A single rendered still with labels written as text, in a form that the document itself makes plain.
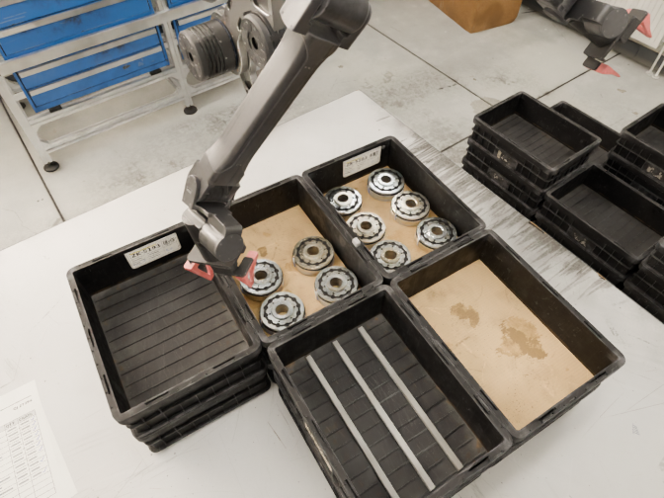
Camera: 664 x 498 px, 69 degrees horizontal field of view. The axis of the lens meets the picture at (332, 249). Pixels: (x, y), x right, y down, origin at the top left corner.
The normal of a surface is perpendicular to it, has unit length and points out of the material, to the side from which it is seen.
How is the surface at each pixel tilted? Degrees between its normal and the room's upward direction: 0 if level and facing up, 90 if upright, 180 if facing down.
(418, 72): 0
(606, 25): 72
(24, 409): 0
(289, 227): 0
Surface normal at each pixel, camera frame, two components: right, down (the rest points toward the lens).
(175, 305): 0.00, -0.61
